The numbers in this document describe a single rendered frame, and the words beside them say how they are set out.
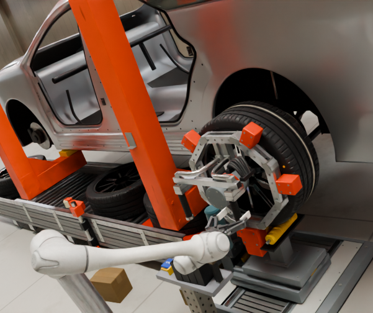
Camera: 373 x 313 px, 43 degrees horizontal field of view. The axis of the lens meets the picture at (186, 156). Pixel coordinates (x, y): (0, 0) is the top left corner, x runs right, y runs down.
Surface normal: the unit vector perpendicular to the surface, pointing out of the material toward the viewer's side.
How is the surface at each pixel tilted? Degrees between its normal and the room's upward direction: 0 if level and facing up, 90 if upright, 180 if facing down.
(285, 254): 90
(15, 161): 90
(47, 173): 90
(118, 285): 90
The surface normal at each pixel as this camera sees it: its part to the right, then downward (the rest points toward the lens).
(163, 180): 0.70, 0.03
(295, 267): -0.32, -0.88
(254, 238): -0.64, 0.47
